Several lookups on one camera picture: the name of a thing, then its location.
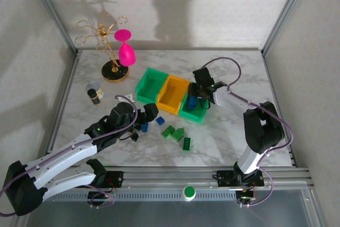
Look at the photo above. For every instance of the green sloped lego brick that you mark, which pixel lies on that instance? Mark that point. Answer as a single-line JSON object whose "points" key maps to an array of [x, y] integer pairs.
{"points": [[177, 135]]}

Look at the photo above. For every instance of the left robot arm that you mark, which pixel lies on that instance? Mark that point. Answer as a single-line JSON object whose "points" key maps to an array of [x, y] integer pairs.
{"points": [[66, 155]]}

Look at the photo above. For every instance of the green bin beside black bricks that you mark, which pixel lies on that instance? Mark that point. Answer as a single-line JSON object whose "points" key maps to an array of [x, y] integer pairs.
{"points": [[144, 98]]}

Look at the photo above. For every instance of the yellow plastic bin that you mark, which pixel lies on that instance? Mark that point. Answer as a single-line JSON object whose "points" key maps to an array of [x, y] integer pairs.
{"points": [[168, 106]]}

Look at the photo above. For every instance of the black lego brick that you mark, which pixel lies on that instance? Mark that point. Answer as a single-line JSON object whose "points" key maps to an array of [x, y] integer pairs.
{"points": [[137, 127], [134, 138]]}

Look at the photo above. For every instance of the green bin with blue bricks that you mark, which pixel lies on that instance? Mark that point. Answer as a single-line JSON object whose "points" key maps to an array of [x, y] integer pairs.
{"points": [[190, 116]]}

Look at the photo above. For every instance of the small black-capped bottle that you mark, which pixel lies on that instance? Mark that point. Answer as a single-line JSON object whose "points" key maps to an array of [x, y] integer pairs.
{"points": [[94, 98]]}

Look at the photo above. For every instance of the long flat green lego plate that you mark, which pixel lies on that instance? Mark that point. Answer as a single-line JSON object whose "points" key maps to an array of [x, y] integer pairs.
{"points": [[187, 144]]}

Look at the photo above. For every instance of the pink wine glass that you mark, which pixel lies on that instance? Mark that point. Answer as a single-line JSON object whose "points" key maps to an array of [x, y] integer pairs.
{"points": [[127, 55]]}

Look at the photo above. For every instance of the green push button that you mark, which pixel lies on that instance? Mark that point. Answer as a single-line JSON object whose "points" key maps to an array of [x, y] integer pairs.
{"points": [[189, 192]]}

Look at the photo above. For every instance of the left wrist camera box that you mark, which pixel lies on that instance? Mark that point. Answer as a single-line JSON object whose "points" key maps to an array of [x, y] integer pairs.
{"points": [[130, 97]]}

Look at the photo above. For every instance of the aluminium table side rail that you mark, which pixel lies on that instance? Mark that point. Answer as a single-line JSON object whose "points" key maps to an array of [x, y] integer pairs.
{"points": [[63, 104], [270, 78]]}

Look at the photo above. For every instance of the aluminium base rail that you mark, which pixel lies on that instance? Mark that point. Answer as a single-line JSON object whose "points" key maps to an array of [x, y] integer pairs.
{"points": [[170, 176]]}

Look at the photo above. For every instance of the aluminium frame post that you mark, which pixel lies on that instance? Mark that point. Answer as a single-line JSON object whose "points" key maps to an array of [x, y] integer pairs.
{"points": [[287, 11], [55, 14]]}

